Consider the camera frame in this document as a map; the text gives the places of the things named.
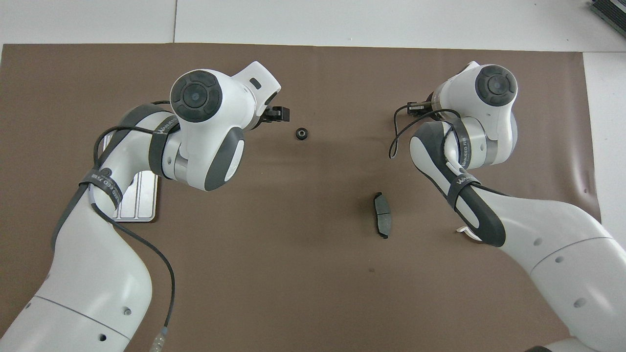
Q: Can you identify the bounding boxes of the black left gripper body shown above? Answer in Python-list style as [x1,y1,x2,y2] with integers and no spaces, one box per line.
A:
[253,103,274,129]

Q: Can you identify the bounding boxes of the silver ribbed metal tray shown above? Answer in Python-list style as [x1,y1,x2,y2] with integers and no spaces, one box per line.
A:
[112,171,160,223]

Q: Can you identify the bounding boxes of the long dark grey brake pad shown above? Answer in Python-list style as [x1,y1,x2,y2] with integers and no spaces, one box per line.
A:
[373,192,393,240]

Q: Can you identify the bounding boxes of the brown paper table mat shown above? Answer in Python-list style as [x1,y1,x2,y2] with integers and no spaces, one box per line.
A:
[0,43,603,352]

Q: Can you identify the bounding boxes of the dark ribbed metal device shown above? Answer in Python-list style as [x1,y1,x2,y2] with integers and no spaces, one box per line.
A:
[589,0,626,38]

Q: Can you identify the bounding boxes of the white curved plastic bracket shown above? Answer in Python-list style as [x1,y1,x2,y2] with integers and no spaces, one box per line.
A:
[456,225,482,242]

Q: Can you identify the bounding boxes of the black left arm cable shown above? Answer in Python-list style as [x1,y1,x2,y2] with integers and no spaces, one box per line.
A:
[92,100,177,352]

